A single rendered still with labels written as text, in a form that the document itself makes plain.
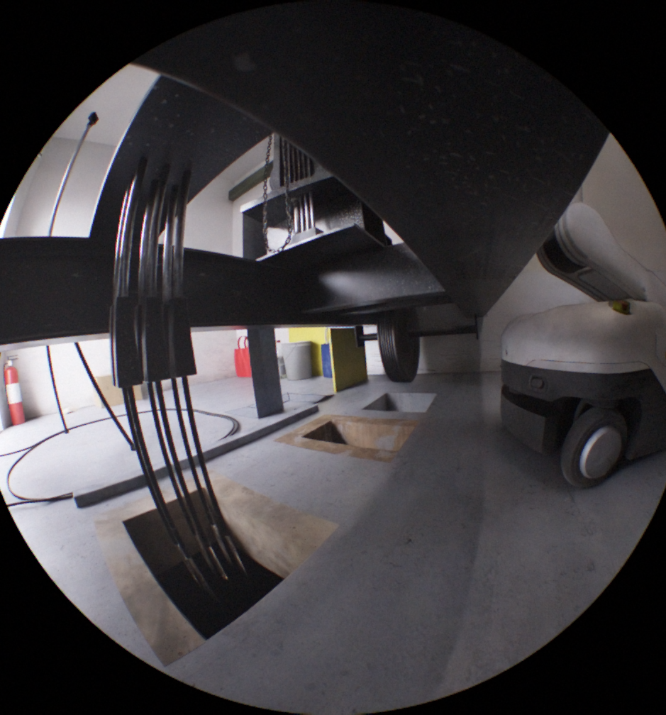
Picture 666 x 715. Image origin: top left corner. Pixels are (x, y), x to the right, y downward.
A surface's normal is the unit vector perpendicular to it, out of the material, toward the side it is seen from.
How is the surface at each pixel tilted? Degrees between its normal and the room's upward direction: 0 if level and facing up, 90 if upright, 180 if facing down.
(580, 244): 101
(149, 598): 0
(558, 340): 71
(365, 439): 90
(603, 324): 52
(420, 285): 90
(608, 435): 90
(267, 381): 90
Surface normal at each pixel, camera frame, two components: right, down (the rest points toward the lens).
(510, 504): -0.10, -0.99
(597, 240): -0.38, 0.10
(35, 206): 0.84, -0.04
